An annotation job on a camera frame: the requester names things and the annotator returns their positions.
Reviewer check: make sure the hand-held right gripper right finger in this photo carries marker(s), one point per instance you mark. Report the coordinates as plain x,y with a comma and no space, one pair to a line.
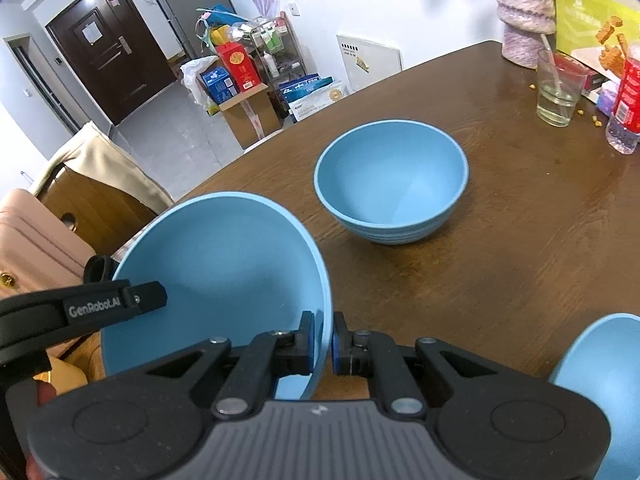
340,347

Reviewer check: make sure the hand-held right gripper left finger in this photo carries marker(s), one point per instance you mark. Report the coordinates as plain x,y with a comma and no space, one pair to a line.
307,345

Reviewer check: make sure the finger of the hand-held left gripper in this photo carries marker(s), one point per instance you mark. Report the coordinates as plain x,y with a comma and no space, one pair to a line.
50,310

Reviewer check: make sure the blue ribbed bowl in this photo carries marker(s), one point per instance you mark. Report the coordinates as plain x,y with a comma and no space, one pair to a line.
600,390
392,180
215,260

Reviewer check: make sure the person's left hand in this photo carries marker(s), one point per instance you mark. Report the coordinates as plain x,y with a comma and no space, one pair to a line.
44,392

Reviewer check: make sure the small black cylinder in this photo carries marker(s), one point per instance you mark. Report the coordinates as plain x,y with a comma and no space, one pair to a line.
92,270

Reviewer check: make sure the pink suitcase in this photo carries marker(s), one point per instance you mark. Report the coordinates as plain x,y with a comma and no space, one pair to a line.
35,240

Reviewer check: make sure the brown wooden chair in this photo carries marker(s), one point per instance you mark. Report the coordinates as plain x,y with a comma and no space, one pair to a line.
95,210

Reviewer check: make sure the beige coat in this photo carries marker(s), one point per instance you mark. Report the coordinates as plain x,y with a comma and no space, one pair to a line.
100,160

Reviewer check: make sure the grey interior door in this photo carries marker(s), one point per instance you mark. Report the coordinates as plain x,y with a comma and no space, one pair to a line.
40,85

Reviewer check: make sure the brown cardboard box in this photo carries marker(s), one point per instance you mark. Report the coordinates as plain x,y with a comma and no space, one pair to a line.
252,120

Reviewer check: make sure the white printed bag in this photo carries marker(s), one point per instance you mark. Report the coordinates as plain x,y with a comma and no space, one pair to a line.
322,102

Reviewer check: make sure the blue white package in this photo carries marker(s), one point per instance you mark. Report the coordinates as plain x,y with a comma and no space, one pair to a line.
305,87

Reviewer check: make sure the dark brown entrance door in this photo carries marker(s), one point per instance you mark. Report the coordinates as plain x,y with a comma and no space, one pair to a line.
110,55

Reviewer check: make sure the white plastic bag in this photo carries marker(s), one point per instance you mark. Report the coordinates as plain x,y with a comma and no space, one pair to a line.
192,77

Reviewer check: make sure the blue carton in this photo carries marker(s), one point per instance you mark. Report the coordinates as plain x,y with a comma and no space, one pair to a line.
219,85

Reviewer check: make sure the white paper note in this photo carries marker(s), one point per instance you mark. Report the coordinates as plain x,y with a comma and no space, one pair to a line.
92,33

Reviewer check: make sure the red gift box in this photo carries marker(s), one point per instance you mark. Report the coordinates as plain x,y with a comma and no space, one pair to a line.
239,66

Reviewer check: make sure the metal storage rack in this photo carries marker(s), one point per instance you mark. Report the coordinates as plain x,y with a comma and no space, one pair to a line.
280,55

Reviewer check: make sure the clear drinking glass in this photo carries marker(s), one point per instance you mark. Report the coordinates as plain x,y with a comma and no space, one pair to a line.
560,105

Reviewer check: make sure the grey refrigerator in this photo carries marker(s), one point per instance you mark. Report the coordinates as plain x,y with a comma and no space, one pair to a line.
175,0

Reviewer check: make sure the blue bag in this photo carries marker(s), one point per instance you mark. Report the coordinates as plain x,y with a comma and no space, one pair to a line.
220,15

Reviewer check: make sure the yellow crumbs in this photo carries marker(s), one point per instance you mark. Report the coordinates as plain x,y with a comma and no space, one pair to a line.
595,120

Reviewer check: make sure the clear straw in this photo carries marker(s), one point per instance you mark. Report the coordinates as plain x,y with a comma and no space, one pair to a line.
554,67

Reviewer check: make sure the purple tissue pack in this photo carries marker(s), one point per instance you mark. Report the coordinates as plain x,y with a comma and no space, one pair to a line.
606,100

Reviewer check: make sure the red label water bottle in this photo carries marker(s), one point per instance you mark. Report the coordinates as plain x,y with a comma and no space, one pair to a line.
627,110

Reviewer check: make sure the red cigarette box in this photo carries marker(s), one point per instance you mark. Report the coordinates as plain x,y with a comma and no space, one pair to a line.
597,77

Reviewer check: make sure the pink textured vase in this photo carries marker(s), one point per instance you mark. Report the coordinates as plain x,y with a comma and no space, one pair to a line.
525,15

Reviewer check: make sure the green cardboard box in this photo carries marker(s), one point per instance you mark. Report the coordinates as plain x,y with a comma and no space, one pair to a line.
580,20

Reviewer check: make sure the white wall socket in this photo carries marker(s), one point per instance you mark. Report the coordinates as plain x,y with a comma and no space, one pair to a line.
293,10

